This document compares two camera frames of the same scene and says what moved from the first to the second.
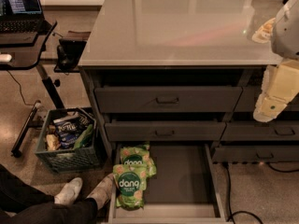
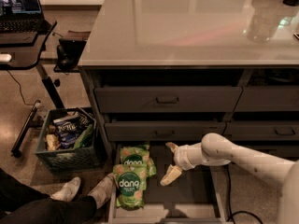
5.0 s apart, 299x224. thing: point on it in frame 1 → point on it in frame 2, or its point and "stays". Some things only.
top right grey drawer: x=249 y=97 stays
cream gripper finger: x=263 y=34 → x=186 y=157
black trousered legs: x=32 y=207 stays
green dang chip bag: x=131 y=186 stays
